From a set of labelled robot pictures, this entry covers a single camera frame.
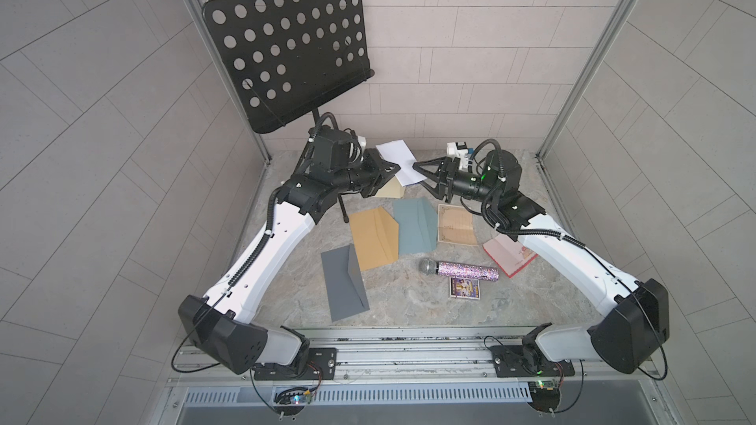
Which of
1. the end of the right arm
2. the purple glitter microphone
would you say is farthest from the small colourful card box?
the end of the right arm

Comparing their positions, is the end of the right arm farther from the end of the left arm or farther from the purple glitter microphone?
the purple glitter microphone

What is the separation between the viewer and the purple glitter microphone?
2.77 feet

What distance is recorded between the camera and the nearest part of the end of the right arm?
61 cm
